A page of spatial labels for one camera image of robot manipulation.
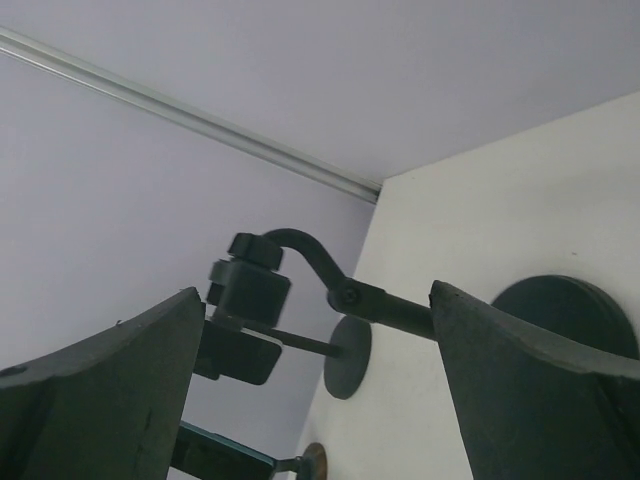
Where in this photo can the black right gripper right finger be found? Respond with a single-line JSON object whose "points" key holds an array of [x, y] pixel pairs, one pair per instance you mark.
{"points": [[544, 380]]}

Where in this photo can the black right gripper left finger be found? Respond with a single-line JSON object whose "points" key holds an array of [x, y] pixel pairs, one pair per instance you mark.
{"points": [[108, 406]]}

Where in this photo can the black phone teal edge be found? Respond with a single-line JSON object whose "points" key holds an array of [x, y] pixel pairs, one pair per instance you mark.
{"points": [[206, 455]]}

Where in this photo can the black round-base phone stand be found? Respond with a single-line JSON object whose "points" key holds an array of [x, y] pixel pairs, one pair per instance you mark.
{"points": [[346, 355]]}

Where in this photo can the black phone silver edge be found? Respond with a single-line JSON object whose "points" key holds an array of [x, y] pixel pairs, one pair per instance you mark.
{"points": [[247, 357]]}

